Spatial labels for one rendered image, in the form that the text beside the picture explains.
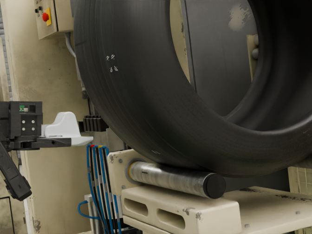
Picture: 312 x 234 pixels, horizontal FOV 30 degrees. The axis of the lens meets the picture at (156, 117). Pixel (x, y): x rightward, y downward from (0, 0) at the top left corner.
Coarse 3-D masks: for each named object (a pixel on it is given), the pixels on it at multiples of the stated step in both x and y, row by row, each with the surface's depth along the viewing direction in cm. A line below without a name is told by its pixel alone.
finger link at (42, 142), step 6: (42, 138) 95; (48, 138) 97; (54, 138) 97; (60, 138) 98; (66, 138) 98; (24, 144) 96; (30, 144) 95; (36, 144) 95; (42, 144) 95; (48, 144) 96; (54, 144) 97; (60, 144) 97; (66, 144) 98
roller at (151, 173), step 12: (132, 168) 130; (144, 168) 125; (156, 168) 120; (168, 168) 116; (180, 168) 114; (144, 180) 125; (156, 180) 119; (168, 180) 114; (180, 180) 109; (192, 180) 105; (204, 180) 102; (216, 180) 102; (192, 192) 106; (204, 192) 102; (216, 192) 102
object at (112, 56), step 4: (108, 52) 99; (112, 52) 98; (108, 56) 99; (112, 56) 99; (108, 60) 100; (112, 60) 99; (116, 60) 98; (108, 64) 100; (112, 64) 99; (116, 64) 98; (112, 68) 99; (116, 68) 99; (112, 72) 100; (116, 72) 99
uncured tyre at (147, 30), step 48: (96, 0) 103; (144, 0) 95; (288, 0) 138; (96, 48) 104; (144, 48) 95; (288, 48) 140; (96, 96) 112; (144, 96) 98; (192, 96) 98; (288, 96) 137; (144, 144) 110; (192, 144) 101; (240, 144) 103; (288, 144) 108
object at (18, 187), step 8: (0, 144) 94; (0, 152) 94; (0, 160) 94; (8, 160) 95; (0, 168) 94; (8, 168) 95; (16, 168) 95; (8, 176) 95; (16, 176) 95; (8, 184) 96; (16, 184) 95; (24, 184) 96; (8, 192) 97; (16, 192) 95; (24, 192) 96
